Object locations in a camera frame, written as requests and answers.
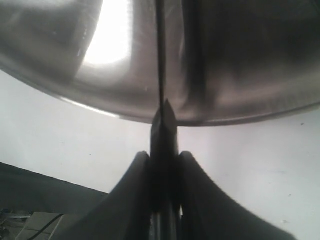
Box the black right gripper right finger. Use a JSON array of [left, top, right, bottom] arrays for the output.
[[179, 151, 294, 240]]

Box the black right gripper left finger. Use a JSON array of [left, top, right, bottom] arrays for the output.
[[57, 151, 151, 240]]

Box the black handled kitchen knife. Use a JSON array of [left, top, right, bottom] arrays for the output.
[[150, 0, 180, 240]]

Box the round stainless steel plate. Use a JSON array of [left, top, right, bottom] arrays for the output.
[[0, 0, 320, 126]]

